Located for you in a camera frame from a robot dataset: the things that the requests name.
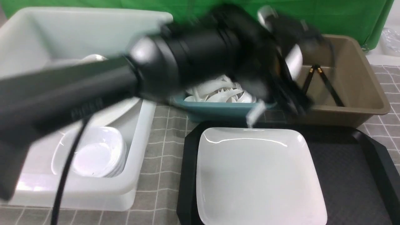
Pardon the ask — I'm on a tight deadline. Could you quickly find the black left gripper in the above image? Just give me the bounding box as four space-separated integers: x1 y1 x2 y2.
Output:
237 5 335 116

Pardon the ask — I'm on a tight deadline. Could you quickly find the black chopstick gold band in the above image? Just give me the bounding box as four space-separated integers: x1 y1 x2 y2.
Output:
302 65 316 93

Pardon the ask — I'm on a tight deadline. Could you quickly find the white square rice plate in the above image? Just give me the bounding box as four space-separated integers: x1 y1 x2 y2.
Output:
196 127 328 225

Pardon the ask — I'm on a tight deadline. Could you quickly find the white ceramic soup spoon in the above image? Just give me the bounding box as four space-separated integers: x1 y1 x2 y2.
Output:
246 100 266 128

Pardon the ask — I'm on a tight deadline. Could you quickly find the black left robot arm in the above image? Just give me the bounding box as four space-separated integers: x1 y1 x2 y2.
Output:
1 4 335 201

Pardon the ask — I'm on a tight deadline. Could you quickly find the white square plate in bin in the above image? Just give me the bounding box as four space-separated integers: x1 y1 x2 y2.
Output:
80 54 141 127

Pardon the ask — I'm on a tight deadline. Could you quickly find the white spoon front pile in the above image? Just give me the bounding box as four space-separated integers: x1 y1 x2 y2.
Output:
184 75 256 103

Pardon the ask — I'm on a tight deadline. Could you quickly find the teal plastic bin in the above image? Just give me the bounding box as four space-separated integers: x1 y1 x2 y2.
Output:
171 95 257 123

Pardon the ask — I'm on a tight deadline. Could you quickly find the black chopstick in bin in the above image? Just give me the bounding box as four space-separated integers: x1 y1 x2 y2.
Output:
315 64 345 107

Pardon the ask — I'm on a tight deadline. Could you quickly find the green backdrop cloth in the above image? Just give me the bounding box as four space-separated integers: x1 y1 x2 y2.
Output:
1 0 393 49

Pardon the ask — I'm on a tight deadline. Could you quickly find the brown plastic bin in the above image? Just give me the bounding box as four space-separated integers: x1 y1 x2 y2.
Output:
286 35 390 128

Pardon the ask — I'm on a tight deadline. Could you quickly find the clear plastic bag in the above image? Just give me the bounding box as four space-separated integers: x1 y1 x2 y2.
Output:
380 27 400 57

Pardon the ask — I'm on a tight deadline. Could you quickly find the black serving tray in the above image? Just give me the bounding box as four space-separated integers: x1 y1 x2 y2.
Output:
177 121 400 225

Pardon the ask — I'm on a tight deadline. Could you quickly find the grey checked tablecloth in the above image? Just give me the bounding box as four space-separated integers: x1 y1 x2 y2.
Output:
0 59 400 225

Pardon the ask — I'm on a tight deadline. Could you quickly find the stacked small white bowl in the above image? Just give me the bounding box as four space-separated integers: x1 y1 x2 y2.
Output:
51 126 126 178

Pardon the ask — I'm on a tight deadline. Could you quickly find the large white plastic bin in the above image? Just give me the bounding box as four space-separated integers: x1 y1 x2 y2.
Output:
1 7 173 211

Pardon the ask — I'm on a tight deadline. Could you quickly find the black cable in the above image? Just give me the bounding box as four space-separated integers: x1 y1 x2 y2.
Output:
50 116 91 225

